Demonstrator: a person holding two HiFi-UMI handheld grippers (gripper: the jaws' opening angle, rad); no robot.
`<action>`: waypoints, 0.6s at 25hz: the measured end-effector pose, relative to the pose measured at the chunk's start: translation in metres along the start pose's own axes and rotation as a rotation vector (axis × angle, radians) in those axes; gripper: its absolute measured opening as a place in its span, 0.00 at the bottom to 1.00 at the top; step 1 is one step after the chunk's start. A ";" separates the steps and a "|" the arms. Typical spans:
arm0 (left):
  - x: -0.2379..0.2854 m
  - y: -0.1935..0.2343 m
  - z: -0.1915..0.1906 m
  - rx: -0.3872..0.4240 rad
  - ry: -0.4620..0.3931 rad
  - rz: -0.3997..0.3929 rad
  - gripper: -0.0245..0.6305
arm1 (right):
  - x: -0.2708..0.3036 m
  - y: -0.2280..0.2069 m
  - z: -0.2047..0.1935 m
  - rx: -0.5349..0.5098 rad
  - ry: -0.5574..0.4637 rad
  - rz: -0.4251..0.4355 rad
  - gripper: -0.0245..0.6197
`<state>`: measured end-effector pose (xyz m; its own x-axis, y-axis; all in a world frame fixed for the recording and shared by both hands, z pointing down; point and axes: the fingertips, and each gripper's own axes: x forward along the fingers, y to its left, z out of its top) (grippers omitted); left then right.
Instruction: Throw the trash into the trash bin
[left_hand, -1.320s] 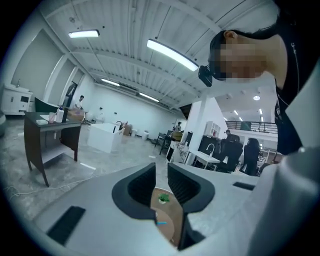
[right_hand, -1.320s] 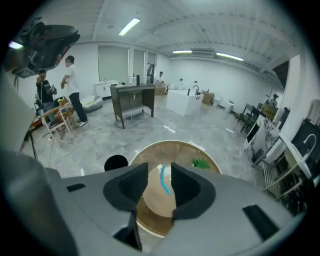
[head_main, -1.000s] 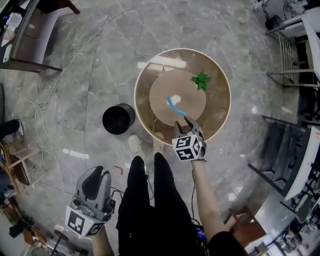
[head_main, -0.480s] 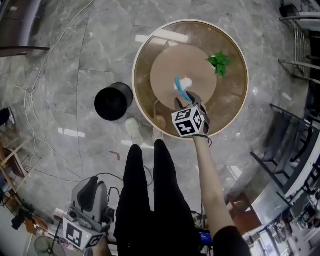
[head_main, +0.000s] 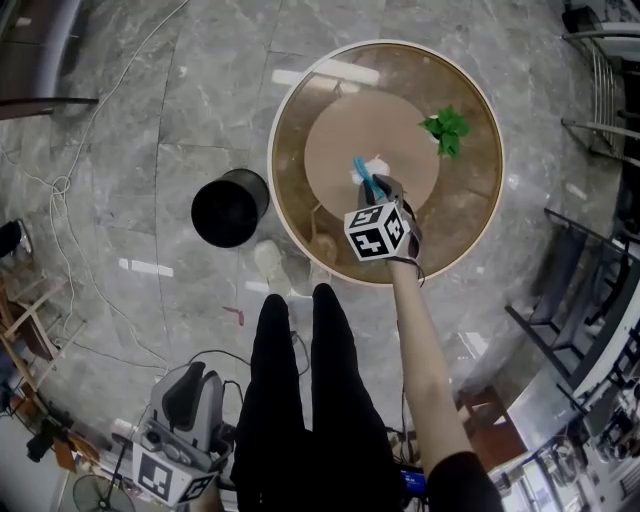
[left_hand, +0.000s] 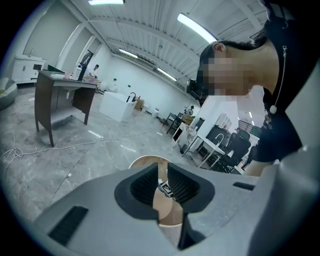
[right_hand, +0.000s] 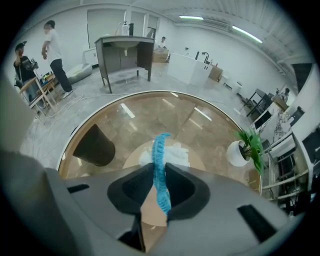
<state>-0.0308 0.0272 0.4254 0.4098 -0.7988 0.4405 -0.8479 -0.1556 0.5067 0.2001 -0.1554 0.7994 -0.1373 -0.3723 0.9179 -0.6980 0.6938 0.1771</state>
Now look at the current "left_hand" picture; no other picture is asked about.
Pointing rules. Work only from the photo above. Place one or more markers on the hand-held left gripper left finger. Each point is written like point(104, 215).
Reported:
point(105, 225)

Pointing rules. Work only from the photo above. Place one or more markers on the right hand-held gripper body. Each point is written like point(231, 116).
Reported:
point(167, 188)

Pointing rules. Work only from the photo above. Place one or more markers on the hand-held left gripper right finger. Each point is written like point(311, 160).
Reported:
point(220, 212)

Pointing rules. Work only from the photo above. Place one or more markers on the person's right forearm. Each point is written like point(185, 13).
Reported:
point(262, 168)

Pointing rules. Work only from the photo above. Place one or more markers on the round wooden tray table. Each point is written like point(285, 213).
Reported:
point(163, 210)

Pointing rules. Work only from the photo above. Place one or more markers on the marble-pattern cabinet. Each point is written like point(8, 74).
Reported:
point(190, 132)

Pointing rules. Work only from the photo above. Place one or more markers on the white faucet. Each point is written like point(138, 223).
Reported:
point(215, 140)

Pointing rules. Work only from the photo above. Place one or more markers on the black office chair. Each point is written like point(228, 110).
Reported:
point(237, 145)

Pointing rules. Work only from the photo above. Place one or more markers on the black table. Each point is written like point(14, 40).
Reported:
point(170, 115)

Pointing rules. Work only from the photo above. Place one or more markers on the brown cardboard box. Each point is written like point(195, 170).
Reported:
point(139, 105)

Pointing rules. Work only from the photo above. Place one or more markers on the white cubby shelf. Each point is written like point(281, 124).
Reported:
point(226, 122)

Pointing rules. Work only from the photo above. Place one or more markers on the black faucet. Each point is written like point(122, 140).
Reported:
point(132, 96)

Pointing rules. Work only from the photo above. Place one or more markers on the white island cabinet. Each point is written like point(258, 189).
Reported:
point(112, 105)

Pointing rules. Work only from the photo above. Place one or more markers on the ceiling tube light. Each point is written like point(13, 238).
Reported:
point(128, 53)
point(195, 26)
point(107, 2)
point(167, 74)

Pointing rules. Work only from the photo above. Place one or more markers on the dark wooden washbasin desk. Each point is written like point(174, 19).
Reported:
point(43, 100)

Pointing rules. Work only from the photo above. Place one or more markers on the white bottle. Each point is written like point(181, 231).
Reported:
point(78, 73)

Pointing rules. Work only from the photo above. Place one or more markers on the person's head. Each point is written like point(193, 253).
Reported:
point(250, 62)

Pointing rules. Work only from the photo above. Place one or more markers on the grey bean bag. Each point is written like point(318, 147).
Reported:
point(7, 93)

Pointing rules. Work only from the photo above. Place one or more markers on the person's black clothing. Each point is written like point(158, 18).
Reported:
point(296, 62)

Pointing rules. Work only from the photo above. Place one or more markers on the white low cabinet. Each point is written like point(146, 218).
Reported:
point(25, 70)

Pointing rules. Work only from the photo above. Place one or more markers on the black head-worn camera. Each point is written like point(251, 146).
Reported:
point(196, 88)

